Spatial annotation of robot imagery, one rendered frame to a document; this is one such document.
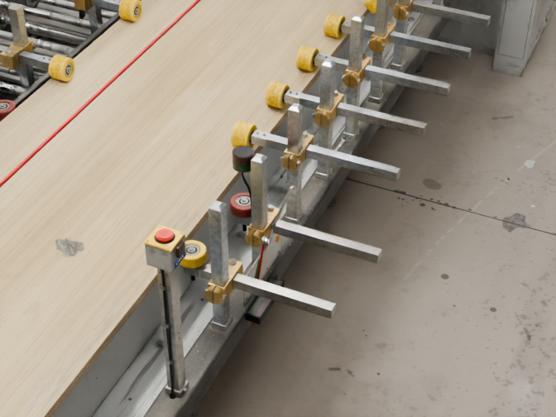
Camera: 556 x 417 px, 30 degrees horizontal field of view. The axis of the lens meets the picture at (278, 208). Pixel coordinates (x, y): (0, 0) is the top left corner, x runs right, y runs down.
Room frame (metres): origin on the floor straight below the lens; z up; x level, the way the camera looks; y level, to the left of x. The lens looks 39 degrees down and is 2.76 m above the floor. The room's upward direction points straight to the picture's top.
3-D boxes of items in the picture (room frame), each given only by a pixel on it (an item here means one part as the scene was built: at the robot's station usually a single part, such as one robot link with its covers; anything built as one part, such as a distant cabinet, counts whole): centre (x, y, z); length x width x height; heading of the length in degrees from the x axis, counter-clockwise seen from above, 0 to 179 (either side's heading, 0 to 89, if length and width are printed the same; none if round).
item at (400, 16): (3.42, -0.46, 0.95); 0.14 x 0.06 x 0.05; 156
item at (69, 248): (2.12, 0.57, 0.91); 0.09 x 0.07 x 0.02; 44
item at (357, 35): (2.95, -0.25, 0.92); 0.04 x 0.04 x 0.48; 66
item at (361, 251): (2.24, -0.08, 0.84); 0.43 x 0.03 x 0.04; 66
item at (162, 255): (1.79, 0.26, 1.18); 0.07 x 0.07 x 0.08; 66
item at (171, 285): (1.79, 0.26, 0.93); 0.05 x 0.05 x 0.45; 66
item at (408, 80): (2.96, -0.32, 0.95); 0.50 x 0.04 x 0.04; 66
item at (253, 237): (2.28, 0.05, 0.85); 0.14 x 0.06 x 0.05; 156
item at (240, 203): (2.32, 0.10, 0.85); 0.08 x 0.08 x 0.11
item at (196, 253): (2.11, 0.23, 0.85); 0.08 x 0.08 x 0.11
